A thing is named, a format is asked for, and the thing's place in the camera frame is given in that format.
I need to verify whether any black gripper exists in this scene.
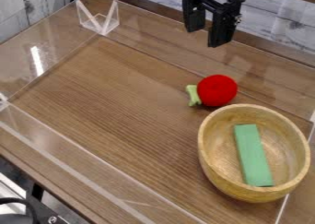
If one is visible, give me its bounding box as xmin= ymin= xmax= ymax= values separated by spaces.
xmin=181 ymin=0 xmax=245 ymax=48

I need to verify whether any red plush fruit green leaf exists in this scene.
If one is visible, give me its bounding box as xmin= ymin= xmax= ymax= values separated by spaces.
xmin=185 ymin=75 xmax=237 ymax=107

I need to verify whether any wooden bowl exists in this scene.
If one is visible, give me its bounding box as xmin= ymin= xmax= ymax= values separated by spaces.
xmin=197 ymin=104 xmax=310 ymax=203

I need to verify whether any green rectangular block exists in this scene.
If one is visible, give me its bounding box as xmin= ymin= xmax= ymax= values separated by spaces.
xmin=233 ymin=124 xmax=274 ymax=187

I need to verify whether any black table leg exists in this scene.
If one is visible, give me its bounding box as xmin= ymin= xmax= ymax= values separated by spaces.
xmin=26 ymin=183 xmax=43 ymax=202

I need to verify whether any clear acrylic corner bracket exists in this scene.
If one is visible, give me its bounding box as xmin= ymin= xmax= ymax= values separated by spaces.
xmin=74 ymin=0 xmax=118 ymax=36

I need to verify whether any clear acrylic tray wall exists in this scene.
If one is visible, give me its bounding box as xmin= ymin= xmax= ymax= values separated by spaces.
xmin=0 ymin=100 xmax=205 ymax=224

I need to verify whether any black cable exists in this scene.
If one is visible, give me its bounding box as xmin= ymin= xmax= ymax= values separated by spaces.
xmin=0 ymin=197 xmax=35 ymax=224

